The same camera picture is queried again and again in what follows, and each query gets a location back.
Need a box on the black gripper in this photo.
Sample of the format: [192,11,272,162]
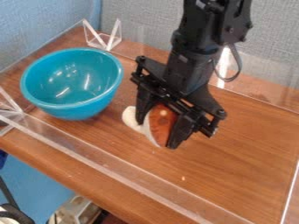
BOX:
[131,51,227,150]

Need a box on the toy mushroom brown cap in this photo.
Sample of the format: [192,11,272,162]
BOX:
[121,102,180,149]

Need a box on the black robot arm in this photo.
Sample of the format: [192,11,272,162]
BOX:
[131,0,252,149]

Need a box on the blue bowl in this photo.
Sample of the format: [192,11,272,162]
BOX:
[20,47,124,121]

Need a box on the clear acrylic front barrier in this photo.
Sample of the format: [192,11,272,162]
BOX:
[0,114,254,224]

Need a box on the clear acrylic barrier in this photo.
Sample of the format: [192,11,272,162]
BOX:
[81,18,299,115]
[0,114,254,224]

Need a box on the clear acrylic back barrier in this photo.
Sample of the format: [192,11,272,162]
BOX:
[81,18,299,115]

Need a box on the black chair part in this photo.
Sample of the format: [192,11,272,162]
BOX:
[0,176,35,224]

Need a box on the clear acrylic corner bracket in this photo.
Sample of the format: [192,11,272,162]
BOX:
[81,19,123,52]

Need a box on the clear acrylic left bracket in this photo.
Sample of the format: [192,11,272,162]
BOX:
[0,87,24,137]

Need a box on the grey metal bracket below table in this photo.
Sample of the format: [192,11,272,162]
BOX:
[47,195,101,224]

